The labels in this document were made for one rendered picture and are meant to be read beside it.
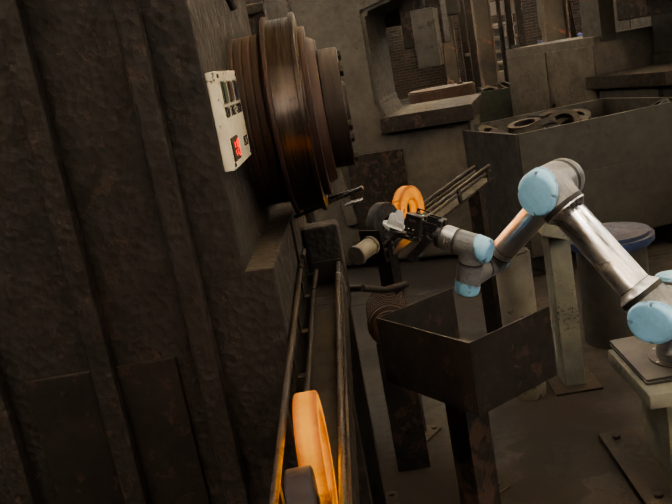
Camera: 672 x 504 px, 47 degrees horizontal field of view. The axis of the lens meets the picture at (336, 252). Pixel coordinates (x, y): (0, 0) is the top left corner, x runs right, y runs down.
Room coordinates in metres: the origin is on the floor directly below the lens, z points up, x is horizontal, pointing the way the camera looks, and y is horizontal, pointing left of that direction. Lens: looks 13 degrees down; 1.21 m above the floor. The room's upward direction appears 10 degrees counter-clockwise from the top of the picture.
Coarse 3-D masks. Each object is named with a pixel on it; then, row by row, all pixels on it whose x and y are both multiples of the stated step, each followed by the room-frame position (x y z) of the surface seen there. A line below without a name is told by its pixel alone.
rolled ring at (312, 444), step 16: (304, 400) 0.99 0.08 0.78; (304, 416) 0.96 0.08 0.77; (320, 416) 1.05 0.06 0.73; (304, 432) 0.94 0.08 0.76; (320, 432) 0.96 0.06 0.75; (304, 448) 0.93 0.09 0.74; (320, 448) 0.93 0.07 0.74; (304, 464) 0.92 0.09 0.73; (320, 464) 0.92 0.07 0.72; (320, 480) 0.91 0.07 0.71; (320, 496) 0.91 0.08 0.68; (336, 496) 1.02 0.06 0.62
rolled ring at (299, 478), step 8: (288, 472) 0.83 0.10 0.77; (296, 472) 0.83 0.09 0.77; (304, 472) 0.82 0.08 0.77; (312, 472) 0.84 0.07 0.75; (288, 480) 0.81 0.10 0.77; (296, 480) 0.81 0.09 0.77; (304, 480) 0.80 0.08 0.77; (312, 480) 0.81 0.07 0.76; (288, 488) 0.80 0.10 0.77; (296, 488) 0.79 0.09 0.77; (304, 488) 0.79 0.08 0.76; (312, 488) 0.79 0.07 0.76; (288, 496) 0.78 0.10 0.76; (296, 496) 0.78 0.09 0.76; (304, 496) 0.78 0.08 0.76; (312, 496) 0.78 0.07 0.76
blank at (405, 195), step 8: (400, 192) 2.46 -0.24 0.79; (408, 192) 2.47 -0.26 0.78; (416, 192) 2.51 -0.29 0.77; (392, 200) 2.45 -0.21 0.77; (400, 200) 2.43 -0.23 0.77; (408, 200) 2.47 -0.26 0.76; (416, 200) 2.51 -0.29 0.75; (400, 208) 2.42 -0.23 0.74; (416, 208) 2.51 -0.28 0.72; (424, 208) 2.54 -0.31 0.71
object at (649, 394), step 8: (608, 352) 2.07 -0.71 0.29; (616, 360) 2.00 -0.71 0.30; (616, 368) 2.01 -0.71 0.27; (624, 368) 1.94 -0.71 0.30; (624, 376) 1.94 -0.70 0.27; (632, 376) 1.88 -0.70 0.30; (632, 384) 1.88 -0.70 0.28; (640, 384) 1.83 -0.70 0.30; (656, 384) 1.81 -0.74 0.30; (664, 384) 1.80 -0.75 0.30; (640, 392) 1.82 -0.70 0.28; (648, 392) 1.78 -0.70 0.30; (656, 392) 1.77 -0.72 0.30; (664, 392) 1.76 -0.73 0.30; (648, 400) 1.77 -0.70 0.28; (656, 400) 1.76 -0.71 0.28; (664, 400) 1.76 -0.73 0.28; (656, 408) 1.76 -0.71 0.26
